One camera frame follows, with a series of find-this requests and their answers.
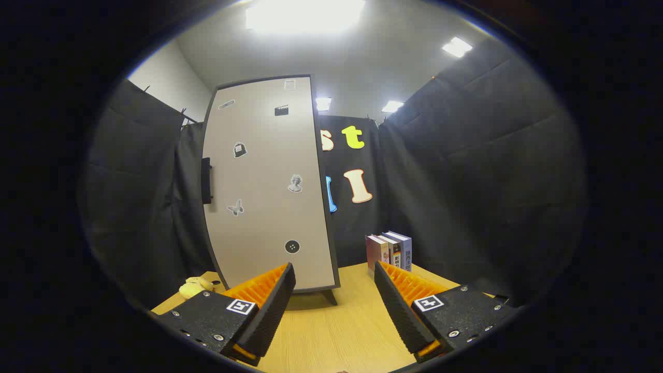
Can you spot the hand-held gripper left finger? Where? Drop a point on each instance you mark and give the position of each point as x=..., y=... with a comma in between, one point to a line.
x=274, y=311

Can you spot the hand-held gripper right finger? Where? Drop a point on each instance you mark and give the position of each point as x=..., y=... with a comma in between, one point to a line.
x=396, y=311

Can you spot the beige cabinet door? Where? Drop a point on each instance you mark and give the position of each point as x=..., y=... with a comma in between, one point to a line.
x=269, y=207

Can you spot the white spine book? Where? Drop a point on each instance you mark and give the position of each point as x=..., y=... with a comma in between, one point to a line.
x=395, y=251

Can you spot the grey blue book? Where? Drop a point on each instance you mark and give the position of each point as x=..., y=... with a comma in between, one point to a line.
x=406, y=248

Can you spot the dark grey cabinet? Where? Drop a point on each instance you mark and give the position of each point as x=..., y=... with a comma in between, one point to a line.
x=335, y=259

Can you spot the yellow plush toy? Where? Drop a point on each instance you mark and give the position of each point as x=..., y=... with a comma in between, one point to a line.
x=196, y=286

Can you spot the black backdrop cloth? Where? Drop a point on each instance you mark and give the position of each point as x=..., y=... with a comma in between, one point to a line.
x=476, y=181

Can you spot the large ceiling light panel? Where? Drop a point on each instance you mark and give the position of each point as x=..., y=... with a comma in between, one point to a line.
x=305, y=15

